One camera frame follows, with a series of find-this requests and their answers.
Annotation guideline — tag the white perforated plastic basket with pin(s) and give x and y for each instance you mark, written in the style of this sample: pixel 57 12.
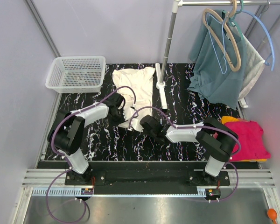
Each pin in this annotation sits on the white perforated plastic basket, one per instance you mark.
pixel 76 74

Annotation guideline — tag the yellow object under shirt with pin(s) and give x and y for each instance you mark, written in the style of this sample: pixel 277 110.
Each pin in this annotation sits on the yellow object under shirt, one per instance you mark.
pixel 229 119

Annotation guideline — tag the metal clothes rack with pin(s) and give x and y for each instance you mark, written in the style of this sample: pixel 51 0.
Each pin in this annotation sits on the metal clothes rack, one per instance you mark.
pixel 160 70

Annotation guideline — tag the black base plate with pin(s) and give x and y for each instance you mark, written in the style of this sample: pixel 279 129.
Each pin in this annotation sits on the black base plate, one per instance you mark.
pixel 107 172

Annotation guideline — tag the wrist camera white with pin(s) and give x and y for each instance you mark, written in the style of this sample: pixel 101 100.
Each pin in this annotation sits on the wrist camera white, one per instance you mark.
pixel 134 124
pixel 128 113

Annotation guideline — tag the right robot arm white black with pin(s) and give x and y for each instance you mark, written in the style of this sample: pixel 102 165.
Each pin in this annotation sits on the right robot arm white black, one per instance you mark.
pixel 217 139

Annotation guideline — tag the light blue thick hanger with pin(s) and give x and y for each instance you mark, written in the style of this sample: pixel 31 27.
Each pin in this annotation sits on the light blue thick hanger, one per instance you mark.
pixel 271 58

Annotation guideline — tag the teal t shirt hanging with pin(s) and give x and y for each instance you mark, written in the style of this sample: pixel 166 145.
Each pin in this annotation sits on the teal t shirt hanging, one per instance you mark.
pixel 208 81

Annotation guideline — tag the orange ball object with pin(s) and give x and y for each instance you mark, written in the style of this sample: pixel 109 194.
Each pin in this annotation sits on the orange ball object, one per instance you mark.
pixel 272 214

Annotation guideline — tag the thin blue wire hanger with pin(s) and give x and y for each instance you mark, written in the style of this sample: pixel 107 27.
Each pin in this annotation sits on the thin blue wire hanger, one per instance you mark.
pixel 222 71

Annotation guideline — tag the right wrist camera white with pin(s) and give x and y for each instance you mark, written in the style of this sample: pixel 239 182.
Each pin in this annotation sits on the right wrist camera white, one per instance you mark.
pixel 134 124

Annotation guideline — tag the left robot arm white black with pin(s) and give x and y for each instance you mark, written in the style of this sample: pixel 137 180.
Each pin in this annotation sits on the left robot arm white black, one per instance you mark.
pixel 66 133

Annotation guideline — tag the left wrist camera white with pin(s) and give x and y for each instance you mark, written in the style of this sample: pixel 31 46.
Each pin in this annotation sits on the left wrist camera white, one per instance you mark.
pixel 128 113

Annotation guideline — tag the beige clothes hanger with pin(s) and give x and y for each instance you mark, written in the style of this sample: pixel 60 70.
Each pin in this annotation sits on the beige clothes hanger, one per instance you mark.
pixel 221 43

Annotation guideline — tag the cream white t shirt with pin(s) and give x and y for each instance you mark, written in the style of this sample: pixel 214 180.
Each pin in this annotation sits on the cream white t shirt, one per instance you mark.
pixel 138 91

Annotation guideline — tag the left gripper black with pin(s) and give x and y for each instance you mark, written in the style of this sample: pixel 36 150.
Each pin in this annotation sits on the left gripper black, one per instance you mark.
pixel 115 124

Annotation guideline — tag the white grey towel hanging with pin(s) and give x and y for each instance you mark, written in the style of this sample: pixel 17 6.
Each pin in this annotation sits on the white grey towel hanging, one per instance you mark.
pixel 255 65

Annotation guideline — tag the black marble pattern mat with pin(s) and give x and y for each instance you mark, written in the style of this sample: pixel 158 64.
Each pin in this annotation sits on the black marble pattern mat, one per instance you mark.
pixel 104 142

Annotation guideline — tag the aluminium frame rail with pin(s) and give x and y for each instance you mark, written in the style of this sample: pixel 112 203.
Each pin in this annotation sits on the aluminium frame rail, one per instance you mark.
pixel 40 177

